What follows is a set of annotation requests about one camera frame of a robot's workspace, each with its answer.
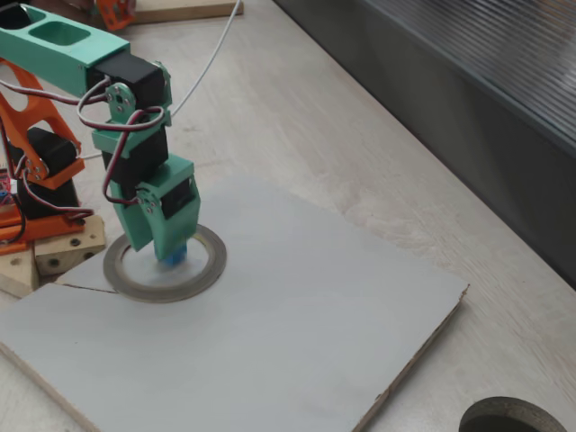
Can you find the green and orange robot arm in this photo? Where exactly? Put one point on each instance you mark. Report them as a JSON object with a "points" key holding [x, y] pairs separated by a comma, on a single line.
{"points": [[54, 49]]}

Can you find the red controller circuit board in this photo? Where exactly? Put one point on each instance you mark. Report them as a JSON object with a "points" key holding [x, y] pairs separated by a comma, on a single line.
{"points": [[3, 189]]}

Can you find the plain wooden block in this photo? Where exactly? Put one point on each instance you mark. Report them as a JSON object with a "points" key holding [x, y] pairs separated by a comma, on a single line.
{"points": [[18, 274]]}

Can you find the long wooden plank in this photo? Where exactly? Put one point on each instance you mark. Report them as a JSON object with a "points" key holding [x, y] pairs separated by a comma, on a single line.
{"points": [[189, 11]]}

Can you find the green gripper black servo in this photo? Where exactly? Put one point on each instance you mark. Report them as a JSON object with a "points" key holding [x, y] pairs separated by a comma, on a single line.
{"points": [[173, 203]]}

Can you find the blue cube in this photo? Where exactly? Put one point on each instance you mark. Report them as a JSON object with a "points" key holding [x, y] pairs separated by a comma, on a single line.
{"points": [[173, 258]]}

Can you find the wooden block with holes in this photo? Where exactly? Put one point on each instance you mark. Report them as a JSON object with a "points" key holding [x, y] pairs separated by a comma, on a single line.
{"points": [[58, 252]]}

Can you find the white laminated chipboard panel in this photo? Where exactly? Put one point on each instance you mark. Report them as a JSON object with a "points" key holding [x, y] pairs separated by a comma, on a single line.
{"points": [[270, 337]]}

